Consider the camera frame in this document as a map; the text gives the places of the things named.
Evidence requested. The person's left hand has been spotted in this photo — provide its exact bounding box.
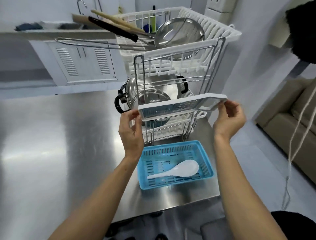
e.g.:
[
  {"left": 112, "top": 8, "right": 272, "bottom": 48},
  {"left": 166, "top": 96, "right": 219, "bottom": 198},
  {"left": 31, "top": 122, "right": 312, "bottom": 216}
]
[{"left": 118, "top": 109, "right": 145, "bottom": 161}]

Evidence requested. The person's right hand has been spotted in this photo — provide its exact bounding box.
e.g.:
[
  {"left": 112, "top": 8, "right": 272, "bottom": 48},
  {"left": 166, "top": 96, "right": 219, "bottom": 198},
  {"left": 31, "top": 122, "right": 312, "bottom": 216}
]
[{"left": 213, "top": 100, "right": 247, "bottom": 142}]

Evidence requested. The blue plastic basket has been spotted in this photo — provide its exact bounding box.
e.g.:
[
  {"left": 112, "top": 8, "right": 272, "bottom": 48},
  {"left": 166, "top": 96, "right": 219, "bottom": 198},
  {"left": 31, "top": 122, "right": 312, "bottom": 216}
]
[{"left": 137, "top": 140, "right": 215, "bottom": 190}]

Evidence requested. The steel lid with black knob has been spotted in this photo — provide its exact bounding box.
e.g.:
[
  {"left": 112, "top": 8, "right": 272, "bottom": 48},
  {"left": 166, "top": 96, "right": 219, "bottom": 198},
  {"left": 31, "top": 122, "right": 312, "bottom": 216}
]
[{"left": 137, "top": 89, "right": 173, "bottom": 127}]

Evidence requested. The wide steel pan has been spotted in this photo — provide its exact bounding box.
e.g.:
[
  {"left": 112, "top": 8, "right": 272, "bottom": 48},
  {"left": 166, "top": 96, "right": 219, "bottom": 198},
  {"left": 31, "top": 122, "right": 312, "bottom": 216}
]
[{"left": 114, "top": 74, "right": 189, "bottom": 115}]

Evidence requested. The steel grater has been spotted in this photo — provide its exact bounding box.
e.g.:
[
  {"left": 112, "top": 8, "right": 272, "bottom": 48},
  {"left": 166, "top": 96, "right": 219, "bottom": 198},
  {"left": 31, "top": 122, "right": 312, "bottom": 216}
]
[{"left": 137, "top": 93, "right": 228, "bottom": 122}]

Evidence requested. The white rice spoon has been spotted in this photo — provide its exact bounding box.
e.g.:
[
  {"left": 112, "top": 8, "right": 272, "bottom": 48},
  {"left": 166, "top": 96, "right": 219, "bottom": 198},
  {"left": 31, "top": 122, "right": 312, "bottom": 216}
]
[{"left": 147, "top": 159, "right": 200, "bottom": 180}]

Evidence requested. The white two-tier dish rack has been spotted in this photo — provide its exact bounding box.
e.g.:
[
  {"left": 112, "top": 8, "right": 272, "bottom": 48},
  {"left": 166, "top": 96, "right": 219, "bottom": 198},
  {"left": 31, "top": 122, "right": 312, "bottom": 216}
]
[{"left": 115, "top": 7, "right": 242, "bottom": 146}]

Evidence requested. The wire mesh strainer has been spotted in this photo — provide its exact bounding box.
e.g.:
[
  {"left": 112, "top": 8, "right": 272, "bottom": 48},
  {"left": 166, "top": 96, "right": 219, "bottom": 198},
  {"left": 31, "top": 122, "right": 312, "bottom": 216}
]
[{"left": 55, "top": 16, "right": 205, "bottom": 50}]

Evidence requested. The steel spoon with black handle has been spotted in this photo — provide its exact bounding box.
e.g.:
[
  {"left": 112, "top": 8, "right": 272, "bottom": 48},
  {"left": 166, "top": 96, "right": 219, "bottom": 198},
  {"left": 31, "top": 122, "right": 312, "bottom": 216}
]
[{"left": 88, "top": 16, "right": 156, "bottom": 43}]

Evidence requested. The black spatula with wooden handle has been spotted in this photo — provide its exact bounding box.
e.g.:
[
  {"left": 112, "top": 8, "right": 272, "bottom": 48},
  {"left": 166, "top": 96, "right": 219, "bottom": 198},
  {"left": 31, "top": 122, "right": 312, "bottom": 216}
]
[{"left": 90, "top": 9, "right": 148, "bottom": 35}]

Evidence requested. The steel turner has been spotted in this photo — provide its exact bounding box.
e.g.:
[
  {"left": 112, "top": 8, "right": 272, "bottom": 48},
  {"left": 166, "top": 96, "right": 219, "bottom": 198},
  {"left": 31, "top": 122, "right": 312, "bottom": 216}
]
[{"left": 71, "top": 14, "right": 104, "bottom": 26}]

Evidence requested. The person's left forearm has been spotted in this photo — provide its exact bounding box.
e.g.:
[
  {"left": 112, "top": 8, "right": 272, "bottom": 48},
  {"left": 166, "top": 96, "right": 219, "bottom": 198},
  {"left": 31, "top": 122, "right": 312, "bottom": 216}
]
[{"left": 48, "top": 156, "right": 141, "bottom": 240}]

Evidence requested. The person's right forearm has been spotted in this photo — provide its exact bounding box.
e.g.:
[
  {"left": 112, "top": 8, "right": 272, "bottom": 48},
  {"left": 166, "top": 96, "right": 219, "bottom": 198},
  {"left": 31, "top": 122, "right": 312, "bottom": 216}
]
[{"left": 213, "top": 135, "right": 288, "bottom": 240}]

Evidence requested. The person's black right sleeve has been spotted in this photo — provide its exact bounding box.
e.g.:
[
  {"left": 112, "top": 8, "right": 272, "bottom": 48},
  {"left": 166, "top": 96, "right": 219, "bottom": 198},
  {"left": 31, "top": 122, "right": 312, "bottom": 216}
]
[{"left": 270, "top": 210, "right": 316, "bottom": 240}]

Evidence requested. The grey kitchen counter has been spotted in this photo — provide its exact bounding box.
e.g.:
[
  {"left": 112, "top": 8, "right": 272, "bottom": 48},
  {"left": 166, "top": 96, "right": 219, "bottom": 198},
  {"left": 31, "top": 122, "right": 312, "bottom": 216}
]
[{"left": 0, "top": 22, "right": 117, "bottom": 41}]

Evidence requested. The beige sofa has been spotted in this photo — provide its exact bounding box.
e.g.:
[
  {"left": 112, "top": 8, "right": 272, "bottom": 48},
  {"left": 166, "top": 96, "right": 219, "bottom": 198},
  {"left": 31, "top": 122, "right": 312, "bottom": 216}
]
[{"left": 255, "top": 78, "right": 316, "bottom": 185}]

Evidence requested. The white louvred cabinet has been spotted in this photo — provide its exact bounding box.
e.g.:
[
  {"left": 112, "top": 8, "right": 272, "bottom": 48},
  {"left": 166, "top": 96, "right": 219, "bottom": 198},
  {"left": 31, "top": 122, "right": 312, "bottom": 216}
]
[{"left": 28, "top": 39, "right": 128, "bottom": 86}]

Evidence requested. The grey office chair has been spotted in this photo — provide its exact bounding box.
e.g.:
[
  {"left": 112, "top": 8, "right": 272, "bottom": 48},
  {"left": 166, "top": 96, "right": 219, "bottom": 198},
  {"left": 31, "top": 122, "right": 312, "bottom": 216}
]
[{"left": 199, "top": 215, "right": 235, "bottom": 240}]

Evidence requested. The black cloth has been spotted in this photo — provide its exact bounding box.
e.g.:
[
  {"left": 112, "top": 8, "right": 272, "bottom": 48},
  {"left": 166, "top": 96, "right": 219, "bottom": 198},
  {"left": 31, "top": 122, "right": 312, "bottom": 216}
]
[{"left": 285, "top": 0, "right": 316, "bottom": 65}]

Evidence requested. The chrome faucet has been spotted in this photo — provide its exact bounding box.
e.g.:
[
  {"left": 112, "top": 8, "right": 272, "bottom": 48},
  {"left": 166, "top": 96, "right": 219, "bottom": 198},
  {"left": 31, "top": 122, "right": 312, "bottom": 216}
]
[{"left": 76, "top": 0, "right": 87, "bottom": 15}]

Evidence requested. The dark blue cloth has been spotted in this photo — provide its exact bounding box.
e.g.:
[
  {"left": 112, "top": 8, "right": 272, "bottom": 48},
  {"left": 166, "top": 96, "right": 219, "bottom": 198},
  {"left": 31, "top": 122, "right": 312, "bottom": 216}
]
[{"left": 14, "top": 22, "right": 44, "bottom": 32}]

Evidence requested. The white cord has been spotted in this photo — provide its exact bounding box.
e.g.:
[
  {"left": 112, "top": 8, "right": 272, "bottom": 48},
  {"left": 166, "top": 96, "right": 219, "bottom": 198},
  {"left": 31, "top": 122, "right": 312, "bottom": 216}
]
[{"left": 281, "top": 84, "right": 316, "bottom": 211}]

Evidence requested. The white wall socket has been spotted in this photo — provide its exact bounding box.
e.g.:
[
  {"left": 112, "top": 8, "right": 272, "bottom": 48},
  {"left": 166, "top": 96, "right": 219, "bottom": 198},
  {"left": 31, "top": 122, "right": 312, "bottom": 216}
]
[{"left": 204, "top": 0, "right": 237, "bottom": 25}]

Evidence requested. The green handled lighter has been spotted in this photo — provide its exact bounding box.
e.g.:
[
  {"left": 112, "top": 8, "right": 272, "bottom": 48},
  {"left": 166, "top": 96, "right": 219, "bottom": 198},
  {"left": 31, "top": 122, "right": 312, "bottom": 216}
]
[{"left": 150, "top": 5, "right": 156, "bottom": 33}]

